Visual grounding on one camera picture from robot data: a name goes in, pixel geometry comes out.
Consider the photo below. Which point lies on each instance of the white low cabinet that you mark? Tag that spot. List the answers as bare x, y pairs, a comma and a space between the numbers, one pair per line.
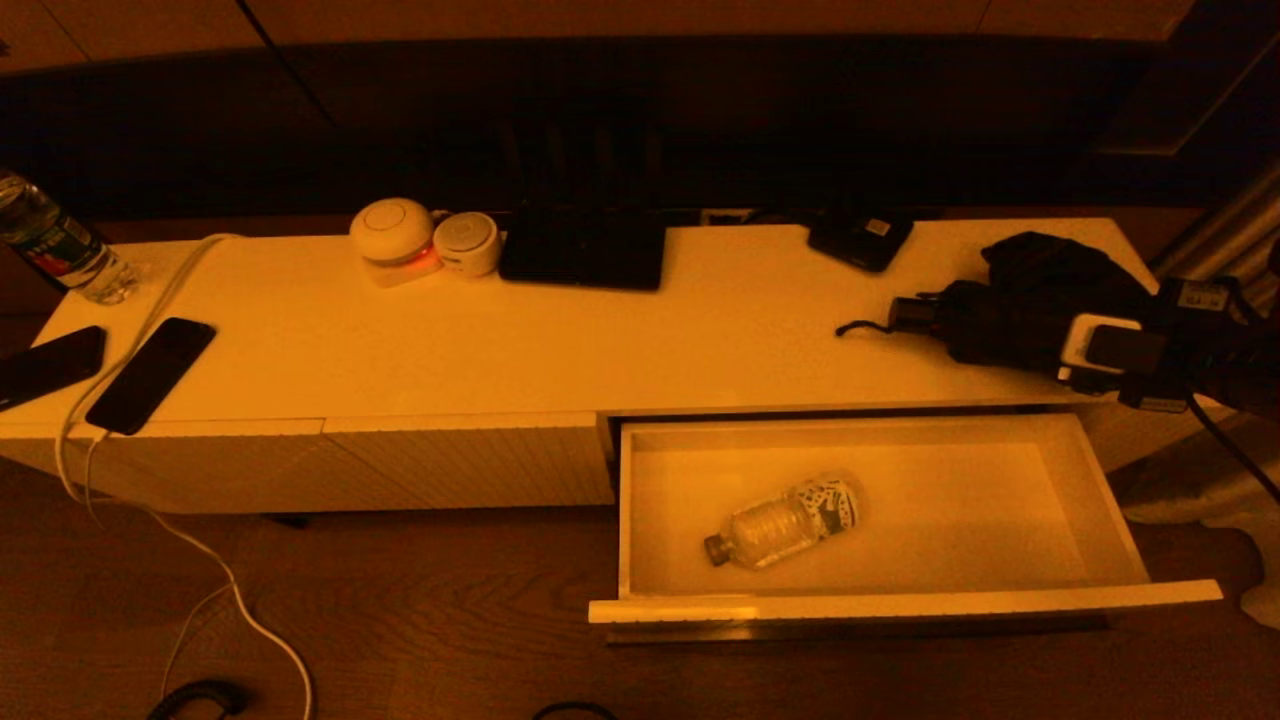
500, 340

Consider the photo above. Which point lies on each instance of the clear plastic bottle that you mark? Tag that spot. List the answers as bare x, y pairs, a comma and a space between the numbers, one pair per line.
785, 520

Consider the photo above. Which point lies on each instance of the white and grey wrist camera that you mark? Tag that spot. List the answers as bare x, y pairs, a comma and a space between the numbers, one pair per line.
1110, 345

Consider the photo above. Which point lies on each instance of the black umbrella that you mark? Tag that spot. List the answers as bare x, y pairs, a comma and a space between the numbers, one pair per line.
1020, 300

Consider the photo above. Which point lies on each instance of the small black labelled device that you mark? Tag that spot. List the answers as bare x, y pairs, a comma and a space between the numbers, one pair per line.
862, 243

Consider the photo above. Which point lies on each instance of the green label water bottle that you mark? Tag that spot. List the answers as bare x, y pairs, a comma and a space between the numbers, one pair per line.
55, 245

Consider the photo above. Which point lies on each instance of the small white round speaker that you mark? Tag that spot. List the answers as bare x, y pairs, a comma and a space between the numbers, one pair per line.
467, 243

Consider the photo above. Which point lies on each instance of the white round red-lit device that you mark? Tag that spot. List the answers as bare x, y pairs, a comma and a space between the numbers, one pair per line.
391, 230

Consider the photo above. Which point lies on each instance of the black flat box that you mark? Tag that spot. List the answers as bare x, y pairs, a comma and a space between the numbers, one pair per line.
580, 255

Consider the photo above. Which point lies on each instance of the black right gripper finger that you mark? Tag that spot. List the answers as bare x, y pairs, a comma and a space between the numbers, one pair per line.
1095, 382

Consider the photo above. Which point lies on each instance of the white cabinet drawer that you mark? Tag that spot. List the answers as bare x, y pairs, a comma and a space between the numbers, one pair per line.
950, 510

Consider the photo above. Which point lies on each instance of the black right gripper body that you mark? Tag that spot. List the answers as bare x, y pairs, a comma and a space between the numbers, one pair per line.
1205, 350

